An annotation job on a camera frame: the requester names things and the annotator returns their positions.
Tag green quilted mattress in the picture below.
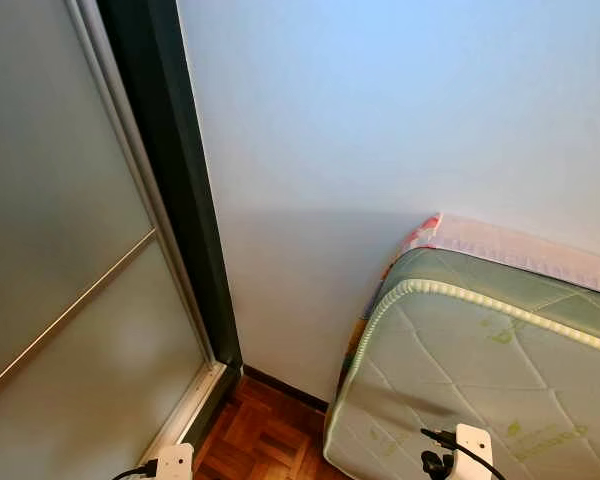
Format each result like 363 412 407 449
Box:
323 247 600 480

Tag dark baseboard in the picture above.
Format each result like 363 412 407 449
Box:
242 365 331 411

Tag frosted glass sliding door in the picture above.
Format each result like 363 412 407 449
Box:
0 0 228 480

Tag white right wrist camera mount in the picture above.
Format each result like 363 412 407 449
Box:
450 423 494 480

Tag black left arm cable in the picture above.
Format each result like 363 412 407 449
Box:
112 460 159 480

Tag dark green door frame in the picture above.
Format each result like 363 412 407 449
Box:
98 0 245 451

